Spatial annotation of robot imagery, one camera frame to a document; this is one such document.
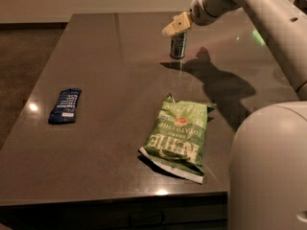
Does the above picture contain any silver redbull can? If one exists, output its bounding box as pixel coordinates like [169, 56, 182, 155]
[170, 32, 187, 59]

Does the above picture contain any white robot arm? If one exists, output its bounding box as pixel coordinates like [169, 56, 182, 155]
[162, 0, 307, 230]

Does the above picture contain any blue rxbar wrapper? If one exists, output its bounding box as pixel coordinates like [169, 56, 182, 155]
[48, 88, 82, 125]

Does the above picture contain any green kettle chips bag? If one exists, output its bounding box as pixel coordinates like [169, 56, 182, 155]
[139, 94, 216, 184]

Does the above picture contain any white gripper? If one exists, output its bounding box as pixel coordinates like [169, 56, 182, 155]
[162, 0, 240, 37]

